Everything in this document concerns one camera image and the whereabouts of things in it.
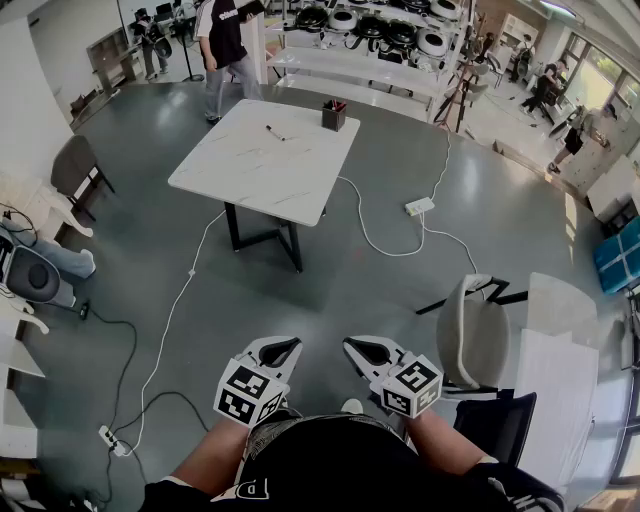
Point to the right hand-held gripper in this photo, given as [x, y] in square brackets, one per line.
[412, 387]

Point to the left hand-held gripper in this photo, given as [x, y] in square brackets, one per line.
[250, 395]

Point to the person's left forearm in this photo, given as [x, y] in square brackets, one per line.
[210, 455]

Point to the person's right forearm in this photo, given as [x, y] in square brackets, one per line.
[440, 440]

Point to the person's right white shoe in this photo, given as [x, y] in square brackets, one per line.
[352, 406]

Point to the person's patterned shorts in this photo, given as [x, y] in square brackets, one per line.
[265, 435]

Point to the beige shell chair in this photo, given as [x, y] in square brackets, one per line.
[472, 335]

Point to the person's black shirt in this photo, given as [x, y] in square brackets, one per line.
[350, 475]

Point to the white power strip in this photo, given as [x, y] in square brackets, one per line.
[112, 441]
[419, 206]

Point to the white marble table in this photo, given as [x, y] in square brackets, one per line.
[260, 170]

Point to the black power adapter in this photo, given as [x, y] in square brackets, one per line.
[83, 310]

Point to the black marker pen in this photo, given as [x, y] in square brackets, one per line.
[275, 133]

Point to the dark square pen holder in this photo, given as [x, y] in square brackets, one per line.
[333, 121]

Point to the red pen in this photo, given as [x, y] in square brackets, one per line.
[340, 106]

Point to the grey round device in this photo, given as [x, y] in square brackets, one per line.
[32, 277]

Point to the blue box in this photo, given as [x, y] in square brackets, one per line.
[617, 260]

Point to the wooden easel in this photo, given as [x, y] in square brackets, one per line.
[457, 100]

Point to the grey padded chair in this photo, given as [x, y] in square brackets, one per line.
[72, 165]

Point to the white shelf rack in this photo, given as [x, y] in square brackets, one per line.
[350, 75]

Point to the black floor stand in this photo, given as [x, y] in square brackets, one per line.
[188, 50]

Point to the row of black white helmets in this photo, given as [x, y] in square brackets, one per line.
[380, 27]

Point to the grey low shelf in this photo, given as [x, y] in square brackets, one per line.
[117, 60]

